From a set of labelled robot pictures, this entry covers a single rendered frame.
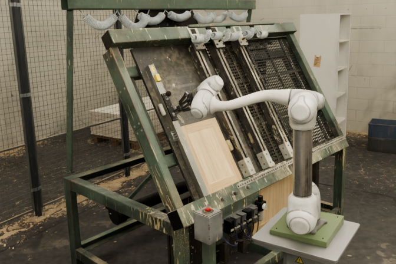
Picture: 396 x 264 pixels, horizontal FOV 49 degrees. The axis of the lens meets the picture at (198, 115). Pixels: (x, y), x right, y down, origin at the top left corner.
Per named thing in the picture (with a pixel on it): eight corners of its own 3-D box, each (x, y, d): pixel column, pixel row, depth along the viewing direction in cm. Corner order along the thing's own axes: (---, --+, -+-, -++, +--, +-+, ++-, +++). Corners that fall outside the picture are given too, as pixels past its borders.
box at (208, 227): (209, 247, 246) (208, 217, 242) (194, 240, 254) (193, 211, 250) (223, 238, 254) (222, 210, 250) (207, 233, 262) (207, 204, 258)
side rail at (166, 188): (166, 213, 267) (177, 208, 260) (102, 55, 285) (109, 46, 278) (173, 210, 272) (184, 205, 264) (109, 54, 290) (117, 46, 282)
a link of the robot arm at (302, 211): (319, 223, 247) (314, 243, 227) (290, 220, 253) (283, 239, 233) (320, 90, 228) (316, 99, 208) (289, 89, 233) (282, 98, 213)
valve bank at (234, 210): (230, 254, 271) (229, 219, 266) (213, 247, 281) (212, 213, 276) (275, 226, 306) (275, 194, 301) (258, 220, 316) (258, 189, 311)
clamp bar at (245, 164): (242, 178, 312) (266, 168, 296) (178, 33, 331) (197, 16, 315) (251, 175, 319) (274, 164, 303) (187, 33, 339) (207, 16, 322)
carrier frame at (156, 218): (186, 343, 277) (181, 222, 259) (71, 265, 370) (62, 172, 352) (343, 223, 431) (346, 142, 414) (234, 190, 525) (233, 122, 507)
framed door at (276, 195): (250, 237, 358) (253, 238, 356) (250, 173, 346) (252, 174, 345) (306, 203, 421) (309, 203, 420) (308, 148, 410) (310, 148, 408)
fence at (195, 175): (200, 198, 281) (204, 196, 278) (145, 68, 296) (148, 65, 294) (205, 195, 284) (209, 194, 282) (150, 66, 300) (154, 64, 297)
